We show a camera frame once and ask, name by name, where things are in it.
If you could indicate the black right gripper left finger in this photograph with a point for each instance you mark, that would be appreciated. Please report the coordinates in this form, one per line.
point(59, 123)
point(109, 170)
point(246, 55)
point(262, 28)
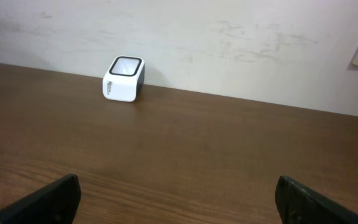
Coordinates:
point(56, 203)

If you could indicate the white barcode scanner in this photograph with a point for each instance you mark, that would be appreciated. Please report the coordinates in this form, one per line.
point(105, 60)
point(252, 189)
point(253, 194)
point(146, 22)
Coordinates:
point(124, 79)

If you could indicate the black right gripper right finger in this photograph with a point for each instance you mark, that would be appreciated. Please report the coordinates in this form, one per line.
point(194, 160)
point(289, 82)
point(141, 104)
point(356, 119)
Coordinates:
point(298, 204)

